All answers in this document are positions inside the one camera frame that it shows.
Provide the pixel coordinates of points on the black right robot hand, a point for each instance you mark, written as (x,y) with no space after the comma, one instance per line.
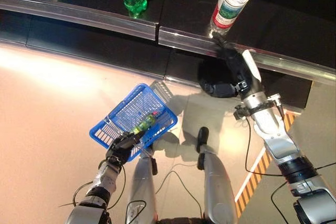
(236,61)

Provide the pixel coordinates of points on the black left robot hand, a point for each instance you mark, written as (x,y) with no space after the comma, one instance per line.
(123,145)

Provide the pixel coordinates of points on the blue plastic shopping basket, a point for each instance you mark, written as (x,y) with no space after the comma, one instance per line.
(136,103)

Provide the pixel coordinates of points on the clear water bottle red cap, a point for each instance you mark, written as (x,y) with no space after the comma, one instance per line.
(231,1)

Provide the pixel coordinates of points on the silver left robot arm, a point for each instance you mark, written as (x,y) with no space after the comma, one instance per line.
(105,176)

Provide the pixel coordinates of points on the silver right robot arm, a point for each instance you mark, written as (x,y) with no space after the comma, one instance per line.
(275,134)

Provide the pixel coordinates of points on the green drink bottle red cap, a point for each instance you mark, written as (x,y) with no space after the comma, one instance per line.
(143,125)

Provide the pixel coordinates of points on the dark robot waist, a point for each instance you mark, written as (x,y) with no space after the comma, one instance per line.
(181,221)

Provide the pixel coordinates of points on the silver right robot leg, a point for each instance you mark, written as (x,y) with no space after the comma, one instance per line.
(215,176)

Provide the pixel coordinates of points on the yellow black hazard tape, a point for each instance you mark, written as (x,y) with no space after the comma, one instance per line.
(252,179)

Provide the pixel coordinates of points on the black shelf board clear rail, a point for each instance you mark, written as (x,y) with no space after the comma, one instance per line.
(183,3)

